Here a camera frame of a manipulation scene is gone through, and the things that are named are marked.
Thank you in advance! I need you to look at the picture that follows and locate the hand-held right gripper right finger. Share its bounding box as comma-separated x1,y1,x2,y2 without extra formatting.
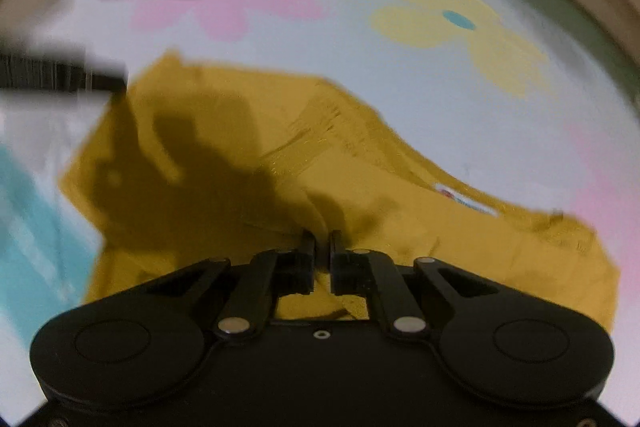
327,229,502,342

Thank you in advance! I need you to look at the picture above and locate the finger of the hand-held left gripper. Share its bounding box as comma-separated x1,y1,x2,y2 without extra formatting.
0,49,129,98

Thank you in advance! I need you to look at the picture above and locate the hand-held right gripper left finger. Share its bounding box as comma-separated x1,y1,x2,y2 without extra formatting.
142,229,319,342

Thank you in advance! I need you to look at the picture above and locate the mustard yellow small garment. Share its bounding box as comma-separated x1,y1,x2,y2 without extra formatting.
59,51,621,333

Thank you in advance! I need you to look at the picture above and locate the floral light blue blanket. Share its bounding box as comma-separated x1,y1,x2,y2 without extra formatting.
0,0,640,427

